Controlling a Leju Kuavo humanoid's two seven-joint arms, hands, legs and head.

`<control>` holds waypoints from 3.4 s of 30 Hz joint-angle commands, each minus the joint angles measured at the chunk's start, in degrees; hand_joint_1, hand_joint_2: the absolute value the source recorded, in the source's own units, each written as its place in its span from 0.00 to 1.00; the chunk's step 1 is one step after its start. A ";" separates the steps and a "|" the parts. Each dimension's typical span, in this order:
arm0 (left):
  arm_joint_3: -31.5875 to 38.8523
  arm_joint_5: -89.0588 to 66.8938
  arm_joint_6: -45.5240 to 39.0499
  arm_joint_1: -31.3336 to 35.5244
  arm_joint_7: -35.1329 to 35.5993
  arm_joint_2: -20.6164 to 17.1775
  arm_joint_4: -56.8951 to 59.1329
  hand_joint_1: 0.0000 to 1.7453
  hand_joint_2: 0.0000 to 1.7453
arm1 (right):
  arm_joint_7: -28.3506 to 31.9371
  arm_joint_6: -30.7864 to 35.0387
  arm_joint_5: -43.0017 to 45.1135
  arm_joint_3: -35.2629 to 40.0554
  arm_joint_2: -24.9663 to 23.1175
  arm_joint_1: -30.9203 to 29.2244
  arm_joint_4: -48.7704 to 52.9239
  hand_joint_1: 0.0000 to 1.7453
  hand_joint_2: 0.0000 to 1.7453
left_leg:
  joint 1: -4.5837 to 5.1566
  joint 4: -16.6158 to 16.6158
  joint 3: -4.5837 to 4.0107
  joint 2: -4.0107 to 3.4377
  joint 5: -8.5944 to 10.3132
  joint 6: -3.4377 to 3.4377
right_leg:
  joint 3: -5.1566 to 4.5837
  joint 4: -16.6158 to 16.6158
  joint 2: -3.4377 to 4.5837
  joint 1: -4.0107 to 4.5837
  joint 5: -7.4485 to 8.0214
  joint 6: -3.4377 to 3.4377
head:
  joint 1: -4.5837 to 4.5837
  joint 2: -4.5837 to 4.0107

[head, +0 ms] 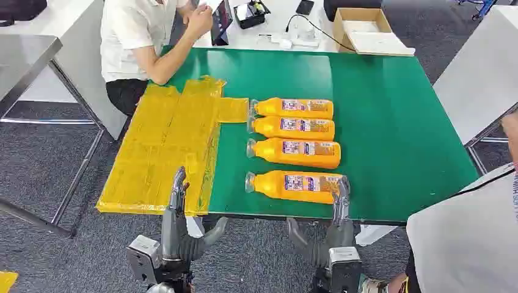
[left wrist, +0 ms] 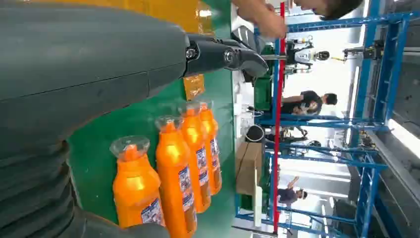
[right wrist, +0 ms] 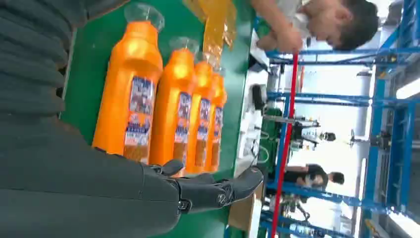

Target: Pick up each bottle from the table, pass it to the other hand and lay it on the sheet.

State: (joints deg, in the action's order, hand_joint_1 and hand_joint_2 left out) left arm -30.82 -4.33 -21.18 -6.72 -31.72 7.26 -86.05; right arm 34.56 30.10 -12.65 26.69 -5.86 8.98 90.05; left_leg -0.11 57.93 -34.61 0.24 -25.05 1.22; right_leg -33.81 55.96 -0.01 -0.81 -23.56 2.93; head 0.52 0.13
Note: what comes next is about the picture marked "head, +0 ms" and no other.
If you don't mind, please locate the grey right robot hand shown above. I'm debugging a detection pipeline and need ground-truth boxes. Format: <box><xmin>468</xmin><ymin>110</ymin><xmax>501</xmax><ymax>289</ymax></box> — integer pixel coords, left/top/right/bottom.
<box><xmin>286</xmin><ymin>176</ymin><xmax>357</xmax><ymax>268</ymax></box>

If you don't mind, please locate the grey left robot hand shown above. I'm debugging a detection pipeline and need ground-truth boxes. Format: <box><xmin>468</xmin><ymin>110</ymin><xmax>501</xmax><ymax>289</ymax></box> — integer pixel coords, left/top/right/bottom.
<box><xmin>161</xmin><ymin>166</ymin><xmax>230</xmax><ymax>264</ymax></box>

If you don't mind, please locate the orange drink bottle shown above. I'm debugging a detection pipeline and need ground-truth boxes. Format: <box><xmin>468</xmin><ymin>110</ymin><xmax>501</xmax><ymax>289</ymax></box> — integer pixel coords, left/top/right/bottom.
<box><xmin>246</xmin><ymin>137</ymin><xmax>342</xmax><ymax>170</ymax></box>
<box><xmin>249</xmin><ymin>97</ymin><xmax>335</xmax><ymax>120</ymax></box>
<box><xmin>244</xmin><ymin>170</ymin><xmax>351</xmax><ymax>206</ymax></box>
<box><xmin>247</xmin><ymin>116</ymin><xmax>336</xmax><ymax>142</ymax></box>

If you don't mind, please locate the yellow plastic sheet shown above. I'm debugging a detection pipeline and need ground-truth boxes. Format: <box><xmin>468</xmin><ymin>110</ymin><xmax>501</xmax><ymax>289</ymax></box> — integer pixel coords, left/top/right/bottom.
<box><xmin>95</xmin><ymin>75</ymin><xmax>250</xmax><ymax>217</ymax></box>

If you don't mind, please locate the green table mat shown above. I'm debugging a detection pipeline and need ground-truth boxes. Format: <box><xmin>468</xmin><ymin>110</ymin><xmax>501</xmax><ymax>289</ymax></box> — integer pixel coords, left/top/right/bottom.
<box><xmin>159</xmin><ymin>48</ymin><xmax>480</xmax><ymax>223</ymax></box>

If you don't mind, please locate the standing person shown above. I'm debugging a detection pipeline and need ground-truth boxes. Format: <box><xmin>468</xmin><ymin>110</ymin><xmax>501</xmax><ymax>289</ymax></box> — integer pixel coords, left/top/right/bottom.
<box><xmin>359</xmin><ymin>112</ymin><xmax>518</xmax><ymax>293</ymax></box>

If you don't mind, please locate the yellow scrap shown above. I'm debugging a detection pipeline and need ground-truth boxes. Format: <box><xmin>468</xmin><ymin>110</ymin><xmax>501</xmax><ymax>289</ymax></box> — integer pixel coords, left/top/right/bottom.
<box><xmin>0</xmin><ymin>270</ymin><xmax>20</xmax><ymax>293</ymax></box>

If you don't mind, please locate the open cardboard box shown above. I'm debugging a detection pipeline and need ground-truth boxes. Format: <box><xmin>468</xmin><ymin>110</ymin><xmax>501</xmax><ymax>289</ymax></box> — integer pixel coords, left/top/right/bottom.
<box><xmin>332</xmin><ymin>7</ymin><xmax>416</xmax><ymax>57</ymax></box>

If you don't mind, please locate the seated person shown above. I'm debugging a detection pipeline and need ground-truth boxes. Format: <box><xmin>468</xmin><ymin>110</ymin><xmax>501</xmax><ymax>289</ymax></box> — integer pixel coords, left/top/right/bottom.
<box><xmin>100</xmin><ymin>0</ymin><xmax>214</xmax><ymax>118</ymax></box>

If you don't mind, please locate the white side table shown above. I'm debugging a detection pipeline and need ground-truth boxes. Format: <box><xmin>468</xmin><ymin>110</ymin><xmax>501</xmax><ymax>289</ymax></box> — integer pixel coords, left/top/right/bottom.
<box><xmin>432</xmin><ymin>5</ymin><xmax>518</xmax><ymax>175</ymax></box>

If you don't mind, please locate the black tablet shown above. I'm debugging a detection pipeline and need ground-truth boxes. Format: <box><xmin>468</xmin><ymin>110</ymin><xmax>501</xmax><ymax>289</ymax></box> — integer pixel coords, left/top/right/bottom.
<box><xmin>210</xmin><ymin>0</ymin><xmax>235</xmax><ymax>47</ymax></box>

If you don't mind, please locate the black box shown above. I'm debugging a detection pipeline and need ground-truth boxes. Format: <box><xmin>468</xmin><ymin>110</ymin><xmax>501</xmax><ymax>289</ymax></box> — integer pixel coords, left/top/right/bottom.
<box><xmin>322</xmin><ymin>0</ymin><xmax>384</xmax><ymax>23</ymax></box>

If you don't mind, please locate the black phone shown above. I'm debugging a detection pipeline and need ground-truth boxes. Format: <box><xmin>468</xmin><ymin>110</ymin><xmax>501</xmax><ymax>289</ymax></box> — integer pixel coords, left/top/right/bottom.
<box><xmin>295</xmin><ymin>0</ymin><xmax>316</xmax><ymax>16</ymax></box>

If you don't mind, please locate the steel table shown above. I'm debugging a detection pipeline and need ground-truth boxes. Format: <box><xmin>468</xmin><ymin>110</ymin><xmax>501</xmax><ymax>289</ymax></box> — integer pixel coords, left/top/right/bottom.
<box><xmin>0</xmin><ymin>34</ymin><xmax>107</xmax><ymax>238</ymax></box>

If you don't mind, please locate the black tray with items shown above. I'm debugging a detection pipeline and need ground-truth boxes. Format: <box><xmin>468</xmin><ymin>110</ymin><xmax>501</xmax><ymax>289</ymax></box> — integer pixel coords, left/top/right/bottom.
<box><xmin>233</xmin><ymin>0</ymin><xmax>271</xmax><ymax>31</ymax></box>

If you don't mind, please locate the black bag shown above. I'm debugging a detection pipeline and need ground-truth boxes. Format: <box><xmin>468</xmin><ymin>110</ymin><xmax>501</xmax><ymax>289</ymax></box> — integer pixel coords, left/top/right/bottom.
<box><xmin>0</xmin><ymin>0</ymin><xmax>48</xmax><ymax>27</ymax></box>

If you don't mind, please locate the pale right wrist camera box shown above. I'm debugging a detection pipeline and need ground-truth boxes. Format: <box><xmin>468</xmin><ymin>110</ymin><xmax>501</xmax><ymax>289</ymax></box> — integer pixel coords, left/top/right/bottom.
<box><xmin>328</xmin><ymin>246</ymin><xmax>363</xmax><ymax>293</ymax></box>

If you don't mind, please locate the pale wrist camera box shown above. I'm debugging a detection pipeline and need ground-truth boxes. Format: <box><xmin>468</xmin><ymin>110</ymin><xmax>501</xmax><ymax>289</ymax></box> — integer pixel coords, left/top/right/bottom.
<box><xmin>328</xmin><ymin>246</ymin><xmax>363</xmax><ymax>293</ymax></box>
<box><xmin>125</xmin><ymin>234</ymin><xmax>162</xmax><ymax>284</ymax></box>

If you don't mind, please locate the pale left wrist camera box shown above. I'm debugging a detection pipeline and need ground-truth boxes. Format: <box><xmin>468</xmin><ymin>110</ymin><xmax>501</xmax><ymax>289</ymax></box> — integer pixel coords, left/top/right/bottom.
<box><xmin>125</xmin><ymin>234</ymin><xmax>162</xmax><ymax>284</ymax></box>

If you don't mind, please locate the black cable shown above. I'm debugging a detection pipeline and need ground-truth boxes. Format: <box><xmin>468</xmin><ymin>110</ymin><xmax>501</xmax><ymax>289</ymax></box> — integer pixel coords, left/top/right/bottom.
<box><xmin>285</xmin><ymin>13</ymin><xmax>358</xmax><ymax>54</ymax></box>

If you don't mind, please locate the blue wheeled frame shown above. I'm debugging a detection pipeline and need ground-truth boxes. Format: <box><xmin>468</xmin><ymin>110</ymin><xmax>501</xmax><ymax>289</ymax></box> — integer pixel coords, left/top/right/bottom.
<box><xmin>456</xmin><ymin>0</ymin><xmax>499</xmax><ymax>22</ymax></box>

